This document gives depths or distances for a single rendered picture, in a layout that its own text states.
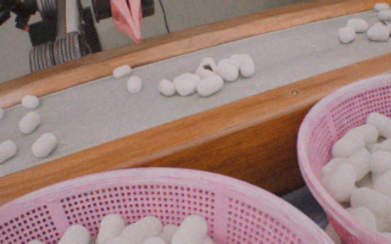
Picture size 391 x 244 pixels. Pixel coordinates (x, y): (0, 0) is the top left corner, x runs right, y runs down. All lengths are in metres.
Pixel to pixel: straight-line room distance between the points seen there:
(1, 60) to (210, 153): 2.31
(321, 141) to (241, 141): 0.07
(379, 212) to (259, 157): 0.13
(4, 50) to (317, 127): 2.35
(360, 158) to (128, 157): 0.18
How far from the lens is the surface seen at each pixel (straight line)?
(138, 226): 0.25
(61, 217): 0.28
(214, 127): 0.30
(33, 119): 0.48
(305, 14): 0.78
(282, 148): 0.33
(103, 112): 0.46
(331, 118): 0.32
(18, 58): 2.52
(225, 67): 0.46
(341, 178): 0.26
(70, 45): 0.82
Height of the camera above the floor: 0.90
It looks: 25 degrees down
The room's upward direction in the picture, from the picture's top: 11 degrees counter-clockwise
